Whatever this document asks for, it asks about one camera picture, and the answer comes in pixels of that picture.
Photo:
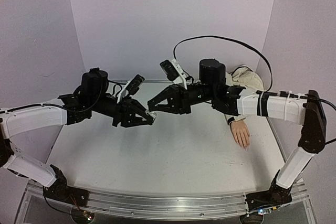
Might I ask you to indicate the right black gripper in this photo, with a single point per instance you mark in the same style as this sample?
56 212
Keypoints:
180 99

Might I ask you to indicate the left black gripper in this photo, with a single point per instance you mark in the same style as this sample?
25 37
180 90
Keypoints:
124 109

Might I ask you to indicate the white nail polish bottle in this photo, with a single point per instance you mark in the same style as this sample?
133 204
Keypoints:
153 115

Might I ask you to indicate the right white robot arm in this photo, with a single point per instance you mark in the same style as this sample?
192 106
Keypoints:
305 110

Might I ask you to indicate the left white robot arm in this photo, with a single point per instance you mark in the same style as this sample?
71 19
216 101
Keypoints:
19 120

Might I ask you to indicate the beige jacket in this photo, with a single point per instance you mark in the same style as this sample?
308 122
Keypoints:
243 76

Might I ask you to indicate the mannequin hand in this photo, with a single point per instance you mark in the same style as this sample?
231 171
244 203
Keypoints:
240 133

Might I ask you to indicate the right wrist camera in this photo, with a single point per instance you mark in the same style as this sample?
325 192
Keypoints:
175 73

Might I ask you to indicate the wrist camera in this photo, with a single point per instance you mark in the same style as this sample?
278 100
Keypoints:
175 73
131 87

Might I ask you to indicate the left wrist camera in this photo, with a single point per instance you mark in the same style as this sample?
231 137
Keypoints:
131 87

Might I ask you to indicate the aluminium front rail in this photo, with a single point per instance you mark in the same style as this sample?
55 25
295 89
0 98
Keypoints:
40 206

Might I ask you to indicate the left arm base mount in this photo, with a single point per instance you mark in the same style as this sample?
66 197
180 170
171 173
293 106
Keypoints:
62 192

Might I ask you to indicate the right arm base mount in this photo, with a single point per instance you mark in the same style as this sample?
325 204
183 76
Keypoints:
275 196

